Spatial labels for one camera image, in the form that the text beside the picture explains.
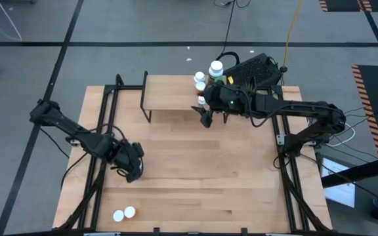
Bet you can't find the wooden shelf black frame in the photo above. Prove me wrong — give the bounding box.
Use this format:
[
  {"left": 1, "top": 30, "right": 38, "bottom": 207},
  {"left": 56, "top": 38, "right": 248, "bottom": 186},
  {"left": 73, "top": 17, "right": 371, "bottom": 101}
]
[{"left": 139, "top": 70, "right": 230, "bottom": 124}]

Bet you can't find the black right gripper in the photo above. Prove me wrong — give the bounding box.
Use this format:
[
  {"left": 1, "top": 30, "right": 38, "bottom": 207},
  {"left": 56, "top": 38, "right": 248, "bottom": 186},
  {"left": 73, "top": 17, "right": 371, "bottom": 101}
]
[{"left": 190, "top": 83, "right": 254, "bottom": 129}]

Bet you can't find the black diagonal bar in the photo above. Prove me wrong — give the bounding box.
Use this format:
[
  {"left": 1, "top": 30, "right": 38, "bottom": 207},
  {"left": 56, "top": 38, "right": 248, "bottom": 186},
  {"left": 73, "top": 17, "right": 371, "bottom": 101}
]
[{"left": 321, "top": 153, "right": 378, "bottom": 188}]

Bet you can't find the yellow hanging cable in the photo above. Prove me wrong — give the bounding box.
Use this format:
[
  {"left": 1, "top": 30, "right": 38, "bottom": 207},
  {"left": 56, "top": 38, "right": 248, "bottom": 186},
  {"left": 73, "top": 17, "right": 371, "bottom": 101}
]
[{"left": 281, "top": 0, "right": 305, "bottom": 73}]

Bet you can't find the white floor cable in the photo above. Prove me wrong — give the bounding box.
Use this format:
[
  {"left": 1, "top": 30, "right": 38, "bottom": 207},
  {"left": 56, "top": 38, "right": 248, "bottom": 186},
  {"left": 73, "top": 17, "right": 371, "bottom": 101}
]
[{"left": 325, "top": 122, "right": 356, "bottom": 148}]

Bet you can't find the black mesh computer box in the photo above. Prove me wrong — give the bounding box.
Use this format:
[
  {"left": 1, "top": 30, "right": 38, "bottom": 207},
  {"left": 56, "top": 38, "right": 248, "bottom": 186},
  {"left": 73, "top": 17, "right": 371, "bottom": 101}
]
[{"left": 223, "top": 52, "right": 284, "bottom": 89}]

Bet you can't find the white headache bottle purple label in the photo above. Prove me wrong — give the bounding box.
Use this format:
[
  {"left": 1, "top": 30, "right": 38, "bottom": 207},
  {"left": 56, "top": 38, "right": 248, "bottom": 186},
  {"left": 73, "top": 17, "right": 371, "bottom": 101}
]
[{"left": 208, "top": 60, "right": 225, "bottom": 79}]

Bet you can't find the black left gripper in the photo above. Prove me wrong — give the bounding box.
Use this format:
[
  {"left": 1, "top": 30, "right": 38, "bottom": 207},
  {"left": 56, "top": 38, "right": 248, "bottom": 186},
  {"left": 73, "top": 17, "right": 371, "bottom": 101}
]
[{"left": 108, "top": 139, "right": 146, "bottom": 184}]

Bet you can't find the black hanging cable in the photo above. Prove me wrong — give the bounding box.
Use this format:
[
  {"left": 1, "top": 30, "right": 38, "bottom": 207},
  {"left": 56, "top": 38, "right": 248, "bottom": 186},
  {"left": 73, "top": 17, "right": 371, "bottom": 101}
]
[{"left": 220, "top": 0, "right": 236, "bottom": 62}]

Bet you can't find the white screen monitor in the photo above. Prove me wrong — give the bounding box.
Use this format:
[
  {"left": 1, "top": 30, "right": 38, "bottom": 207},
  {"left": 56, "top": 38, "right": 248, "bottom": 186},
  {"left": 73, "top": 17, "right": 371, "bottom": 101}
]
[{"left": 320, "top": 156, "right": 357, "bottom": 209}]

